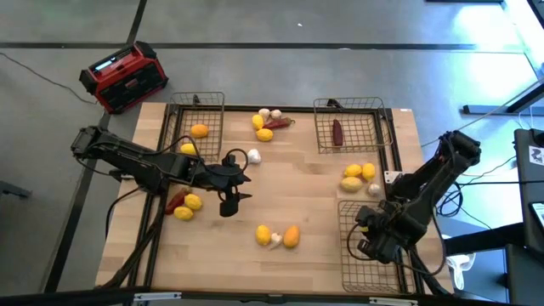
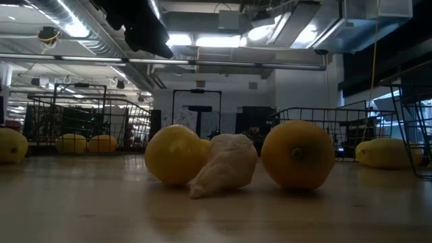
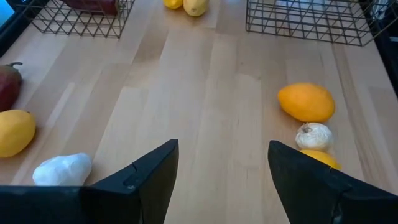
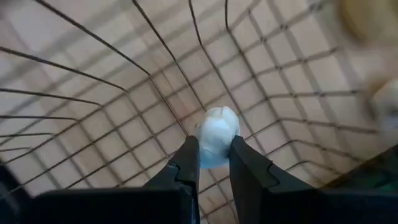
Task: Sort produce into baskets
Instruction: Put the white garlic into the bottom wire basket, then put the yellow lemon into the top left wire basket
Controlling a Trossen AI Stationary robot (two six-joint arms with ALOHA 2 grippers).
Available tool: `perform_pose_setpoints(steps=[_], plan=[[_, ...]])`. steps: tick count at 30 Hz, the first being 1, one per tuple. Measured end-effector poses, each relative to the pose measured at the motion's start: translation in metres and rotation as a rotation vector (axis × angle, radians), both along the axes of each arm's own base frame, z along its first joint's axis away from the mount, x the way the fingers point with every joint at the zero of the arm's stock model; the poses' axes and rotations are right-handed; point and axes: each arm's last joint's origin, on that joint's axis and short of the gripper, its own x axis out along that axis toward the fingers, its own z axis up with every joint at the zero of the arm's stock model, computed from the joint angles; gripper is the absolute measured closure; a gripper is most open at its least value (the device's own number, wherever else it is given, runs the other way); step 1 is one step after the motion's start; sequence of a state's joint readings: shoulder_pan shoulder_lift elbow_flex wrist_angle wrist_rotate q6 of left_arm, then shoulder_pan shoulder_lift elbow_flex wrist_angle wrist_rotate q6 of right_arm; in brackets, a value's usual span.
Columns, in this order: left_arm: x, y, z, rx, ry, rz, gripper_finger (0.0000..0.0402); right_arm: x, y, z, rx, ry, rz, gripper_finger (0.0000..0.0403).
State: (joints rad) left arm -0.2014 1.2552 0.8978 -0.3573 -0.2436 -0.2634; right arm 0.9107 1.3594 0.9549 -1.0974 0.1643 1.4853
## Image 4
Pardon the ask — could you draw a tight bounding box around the wire mesh basket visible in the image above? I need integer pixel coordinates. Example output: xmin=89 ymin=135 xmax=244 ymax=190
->
xmin=0 ymin=0 xmax=383 ymax=224

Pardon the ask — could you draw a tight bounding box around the small white garlic bulb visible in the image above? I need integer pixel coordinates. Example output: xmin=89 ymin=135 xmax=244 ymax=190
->
xmin=194 ymin=105 xmax=242 ymax=170

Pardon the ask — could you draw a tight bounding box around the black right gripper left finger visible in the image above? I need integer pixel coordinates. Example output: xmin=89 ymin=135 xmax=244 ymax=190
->
xmin=144 ymin=135 xmax=201 ymax=224

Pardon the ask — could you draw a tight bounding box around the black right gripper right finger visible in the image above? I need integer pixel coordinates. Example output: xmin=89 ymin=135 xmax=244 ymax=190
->
xmin=229 ymin=135 xmax=326 ymax=224

